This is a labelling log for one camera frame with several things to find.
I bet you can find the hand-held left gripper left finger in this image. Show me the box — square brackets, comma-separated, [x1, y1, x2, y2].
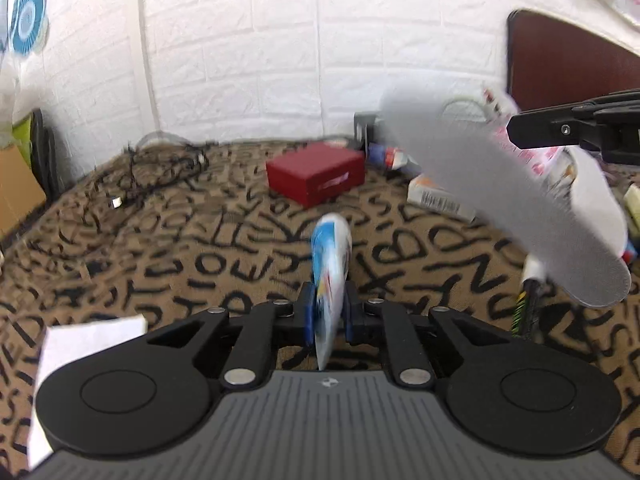
[145, 282, 318, 393]

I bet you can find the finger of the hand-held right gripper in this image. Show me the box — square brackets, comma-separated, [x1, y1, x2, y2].
[506, 102, 601, 151]

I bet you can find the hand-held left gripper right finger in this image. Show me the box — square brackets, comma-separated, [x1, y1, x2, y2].
[342, 280, 488, 391]

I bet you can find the blue and white packet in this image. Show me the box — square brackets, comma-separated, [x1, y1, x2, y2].
[310, 212, 353, 371]

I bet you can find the grey insole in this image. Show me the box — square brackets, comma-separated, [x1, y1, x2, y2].
[380, 85, 632, 309]

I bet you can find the brown wooden headboard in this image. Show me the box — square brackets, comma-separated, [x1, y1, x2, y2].
[506, 8, 640, 111]

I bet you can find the floral white insole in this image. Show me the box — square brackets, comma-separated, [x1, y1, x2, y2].
[570, 147, 628, 261]

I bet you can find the letter patterned brown blanket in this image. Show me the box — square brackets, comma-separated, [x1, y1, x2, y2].
[0, 137, 640, 480]

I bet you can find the white and orange box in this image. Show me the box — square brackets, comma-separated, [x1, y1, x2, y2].
[406, 172, 478, 223]

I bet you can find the dark red box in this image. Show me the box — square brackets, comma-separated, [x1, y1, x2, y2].
[265, 141, 366, 208]

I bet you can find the flat black box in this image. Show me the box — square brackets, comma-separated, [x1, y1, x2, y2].
[354, 111, 386, 153]

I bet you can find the white paper sheet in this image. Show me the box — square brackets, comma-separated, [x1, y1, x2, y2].
[27, 315, 148, 471]

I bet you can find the brown cardboard box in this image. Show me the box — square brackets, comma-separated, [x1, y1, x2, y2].
[0, 142, 48, 241]

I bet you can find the green striped cord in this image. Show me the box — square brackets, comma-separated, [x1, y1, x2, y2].
[512, 255, 548, 338]

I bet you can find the black cable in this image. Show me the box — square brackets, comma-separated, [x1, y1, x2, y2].
[107, 132, 211, 211]

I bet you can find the blue paper fan wall decoration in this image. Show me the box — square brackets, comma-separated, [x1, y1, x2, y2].
[0, 0, 51, 56]

